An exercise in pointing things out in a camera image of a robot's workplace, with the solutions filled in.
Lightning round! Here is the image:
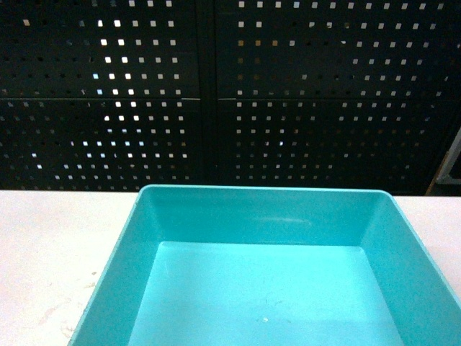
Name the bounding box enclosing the teal plastic bin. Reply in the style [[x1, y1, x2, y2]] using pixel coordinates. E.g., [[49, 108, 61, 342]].
[[70, 185, 460, 345]]

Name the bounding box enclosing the black perforated panel right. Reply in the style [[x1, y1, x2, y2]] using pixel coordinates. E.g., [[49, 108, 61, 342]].
[[215, 1, 460, 195]]

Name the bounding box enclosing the black perforated panel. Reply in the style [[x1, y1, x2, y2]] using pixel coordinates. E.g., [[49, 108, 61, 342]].
[[1, 1, 203, 192], [215, 1, 460, 195]]

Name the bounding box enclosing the black perforated panel left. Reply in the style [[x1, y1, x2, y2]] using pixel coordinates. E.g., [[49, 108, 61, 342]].
[[1, 1, 203, 192]]

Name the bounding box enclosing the aluminium frame at right edge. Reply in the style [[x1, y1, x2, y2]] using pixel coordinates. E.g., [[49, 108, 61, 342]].
[[424, 130, 460, 197]]

